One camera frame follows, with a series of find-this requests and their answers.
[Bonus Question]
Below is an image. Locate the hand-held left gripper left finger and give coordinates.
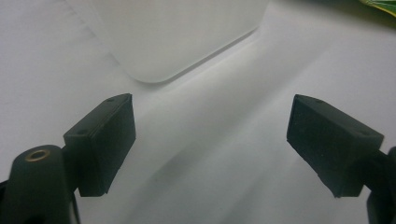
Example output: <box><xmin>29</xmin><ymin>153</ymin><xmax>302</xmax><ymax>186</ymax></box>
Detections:
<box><xmin>63</xmin><ymin>92</ymin><xmax>137</xmax><ymax>198</ymax></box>

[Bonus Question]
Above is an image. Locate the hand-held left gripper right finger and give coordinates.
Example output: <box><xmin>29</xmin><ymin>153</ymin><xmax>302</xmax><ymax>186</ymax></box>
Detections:
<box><xmin>286</xmin><ymin>93</ymin><xmax>385</xmax><ymax>199</ymax></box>

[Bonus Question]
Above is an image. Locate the white plastic container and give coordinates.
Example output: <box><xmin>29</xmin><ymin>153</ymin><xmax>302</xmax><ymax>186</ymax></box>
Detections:
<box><xmin>64</xmin><ymin>0</ymin><xmax>270</xmax><ymax>84</ymax></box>

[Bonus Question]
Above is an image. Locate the green packet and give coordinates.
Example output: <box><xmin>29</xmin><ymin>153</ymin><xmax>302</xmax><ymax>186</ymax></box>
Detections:
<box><xmin>358</xmin><ymin>0</ymin><xmax>396</xmax><ymax>18</ymax></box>

